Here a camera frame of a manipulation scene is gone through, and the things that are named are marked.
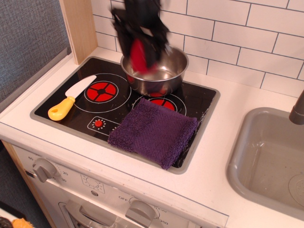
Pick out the white toy oven front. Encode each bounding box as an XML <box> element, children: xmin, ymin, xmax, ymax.
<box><xmin>13</xmin><ymin>146</ymin><xmax>228</xmax><ymax>228</ymax></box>

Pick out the orange object at corner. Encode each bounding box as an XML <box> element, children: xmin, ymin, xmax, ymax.
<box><xmin>11</xmin><ymin>218</ymin><xmax>34</xmax><ymax>228</ymax></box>

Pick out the wooden side post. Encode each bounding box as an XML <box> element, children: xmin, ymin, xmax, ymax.
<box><xmin>59</xmin><ymin>0</ymin><xmax>98</xmax><ymax>65</ymax></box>

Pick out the grey toy sink basin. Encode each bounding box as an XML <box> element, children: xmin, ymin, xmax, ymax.
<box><xmin>227</xmin><ymin>107</ymin><xmax>304</xmax><ymax>220</ymax></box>

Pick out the grey faucet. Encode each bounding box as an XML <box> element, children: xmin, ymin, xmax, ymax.
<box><xmin>289</xmin><ymin>91</ymin><xmax>304</xmax><ymax>125</ymax></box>

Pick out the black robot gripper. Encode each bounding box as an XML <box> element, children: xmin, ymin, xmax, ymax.
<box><xmin>111</xmin><ymin>0</ymin><xmax>169</xmax><ymax>69</ymax></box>

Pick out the red toy pepper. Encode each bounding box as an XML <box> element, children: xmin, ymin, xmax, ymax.
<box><xmin>130</xmin><ymin>39</ymin><xmax>157</xmax><ymax>74</ymax></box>

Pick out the grey oven knob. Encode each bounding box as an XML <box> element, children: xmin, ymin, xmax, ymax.
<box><xmin>33</xmin><ymin>158</ymin><xmax>57</xmax><ymax>183</ymax></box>
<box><xmin>125</xmin><ymin>200</ymin><xmax>156</xmax><ymax>228</ymax></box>

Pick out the yellow handled toy knife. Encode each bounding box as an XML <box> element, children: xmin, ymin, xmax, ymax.
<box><xmin>47</xmin><ymin>75</ymin><xmax>97</xmax><ymax>121</ymax></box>

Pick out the grey right oven knob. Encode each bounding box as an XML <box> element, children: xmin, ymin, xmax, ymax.
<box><xmin>125</xmin><ymin>200</ymin><xmax>156</xmax><ymax>228</ymax></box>

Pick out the grey left oven knob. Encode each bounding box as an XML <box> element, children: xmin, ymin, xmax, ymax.
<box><xmin>33</xmin><ymin>158</ymin><xmax>57</xmax><ymax>183</ymax></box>

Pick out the stainless steel pot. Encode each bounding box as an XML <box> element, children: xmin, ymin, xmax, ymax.
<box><xmin>121</xmin><ymin>47</ymin><xmax>189</xmax><ymax>97</ymax></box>

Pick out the black toy stovetop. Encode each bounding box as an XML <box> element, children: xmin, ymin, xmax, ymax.
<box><xmin>30</xmin><ymin>57</ymin><xmax>220</xmax><ymax>174</ymax></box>

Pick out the purple folded towel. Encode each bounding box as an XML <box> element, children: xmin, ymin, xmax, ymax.
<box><xmin>108</xmin><ymin>98</ymin><xmax>199</xmax><ymax>170</ymax></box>

